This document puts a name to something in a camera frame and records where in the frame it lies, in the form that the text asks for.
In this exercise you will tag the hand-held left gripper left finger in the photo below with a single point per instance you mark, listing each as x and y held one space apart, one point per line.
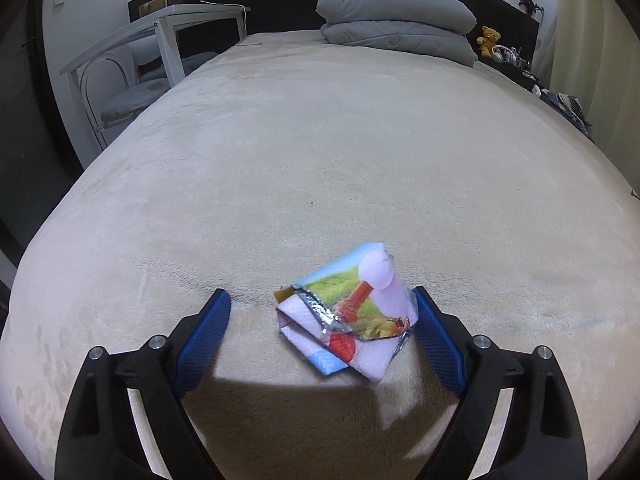
205 342

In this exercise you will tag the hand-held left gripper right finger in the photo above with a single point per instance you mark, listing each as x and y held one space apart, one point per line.
440 342

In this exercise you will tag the colourful drink carton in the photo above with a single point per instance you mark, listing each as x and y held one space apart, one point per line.
330 320

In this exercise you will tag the cream fleece bed blanket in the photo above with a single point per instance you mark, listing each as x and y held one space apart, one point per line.
325 160

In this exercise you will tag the clear chair with grey cushion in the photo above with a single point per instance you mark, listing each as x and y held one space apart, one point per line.
127 102

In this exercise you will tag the plaid cloth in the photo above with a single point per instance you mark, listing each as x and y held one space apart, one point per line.
570 110

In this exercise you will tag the white headphones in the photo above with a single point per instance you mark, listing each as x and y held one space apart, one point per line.
504 53

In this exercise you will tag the yellow teddy bear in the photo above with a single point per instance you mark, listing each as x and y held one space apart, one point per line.
488 39

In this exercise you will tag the cream curtain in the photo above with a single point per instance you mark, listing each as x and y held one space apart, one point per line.
595 60

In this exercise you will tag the white side table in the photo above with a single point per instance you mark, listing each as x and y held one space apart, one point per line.
167 17

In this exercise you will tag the grey folded pillows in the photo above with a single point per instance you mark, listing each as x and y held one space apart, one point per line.
395 17

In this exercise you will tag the wooden box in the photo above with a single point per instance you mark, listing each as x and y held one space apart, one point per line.
151 7

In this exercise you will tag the dark figurine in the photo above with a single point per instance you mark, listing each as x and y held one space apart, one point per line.
531 5

